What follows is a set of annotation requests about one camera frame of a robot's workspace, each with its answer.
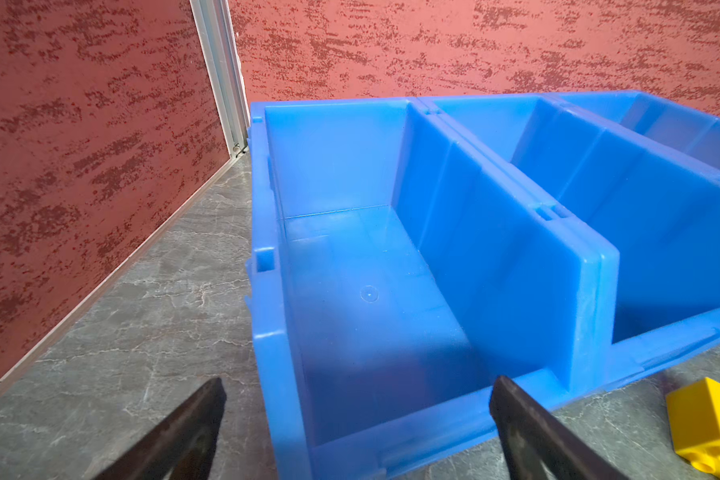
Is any blue left plastic bin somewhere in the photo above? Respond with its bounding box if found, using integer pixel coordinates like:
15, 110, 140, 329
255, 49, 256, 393
247, 98, 619, 479

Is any blue right plastic bin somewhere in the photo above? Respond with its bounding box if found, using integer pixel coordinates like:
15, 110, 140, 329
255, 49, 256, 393
561, 91, 720, 170

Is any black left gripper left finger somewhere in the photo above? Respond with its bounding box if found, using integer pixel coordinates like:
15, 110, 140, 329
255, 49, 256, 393
97, 377, 227, 479

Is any blue plastic bin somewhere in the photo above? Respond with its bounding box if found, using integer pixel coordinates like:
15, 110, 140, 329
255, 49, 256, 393
426, 93, 720, 389
247, 98, 619, 479
561, 91, 720, 170

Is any blue middle plastic bin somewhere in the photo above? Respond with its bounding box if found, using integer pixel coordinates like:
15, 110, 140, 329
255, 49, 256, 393
426, 93, 720, 389

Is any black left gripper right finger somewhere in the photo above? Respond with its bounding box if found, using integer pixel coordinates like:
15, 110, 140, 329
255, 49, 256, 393
489, 376, 626, 479

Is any left aluminium corner post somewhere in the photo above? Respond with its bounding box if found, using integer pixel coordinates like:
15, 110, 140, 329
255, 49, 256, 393
190, 0, 251, 158

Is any yellow lego brick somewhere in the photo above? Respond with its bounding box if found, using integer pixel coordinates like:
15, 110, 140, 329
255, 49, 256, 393
665, 377, 720, 479

